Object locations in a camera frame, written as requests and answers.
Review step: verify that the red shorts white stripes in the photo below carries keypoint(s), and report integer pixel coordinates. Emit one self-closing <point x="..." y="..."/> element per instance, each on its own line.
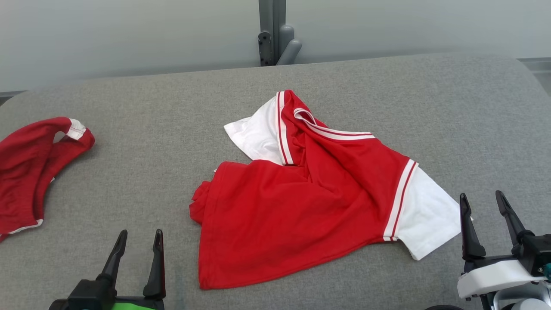
<point x="21" y="172"/>

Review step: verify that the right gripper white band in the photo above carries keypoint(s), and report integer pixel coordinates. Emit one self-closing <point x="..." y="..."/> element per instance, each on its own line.
<point x="495" y="275"/>

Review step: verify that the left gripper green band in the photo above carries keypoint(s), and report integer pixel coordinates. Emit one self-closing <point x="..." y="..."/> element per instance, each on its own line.
<point x="142" y="305"/>

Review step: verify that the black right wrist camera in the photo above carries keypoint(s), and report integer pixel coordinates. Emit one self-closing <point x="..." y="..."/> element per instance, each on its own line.
<point x="536" y="252"/>

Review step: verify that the dark grey hinge bracket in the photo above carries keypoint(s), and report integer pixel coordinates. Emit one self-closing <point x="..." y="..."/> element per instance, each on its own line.
<point x="264" y="49"/>

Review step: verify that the red white short-sleeve jersey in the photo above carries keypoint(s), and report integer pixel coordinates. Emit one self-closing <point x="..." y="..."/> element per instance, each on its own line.
<point x="301" y="215"/>

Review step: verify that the grey fabric sofa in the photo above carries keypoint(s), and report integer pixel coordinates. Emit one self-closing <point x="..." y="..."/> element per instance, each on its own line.
<point x="129" y="172"/>

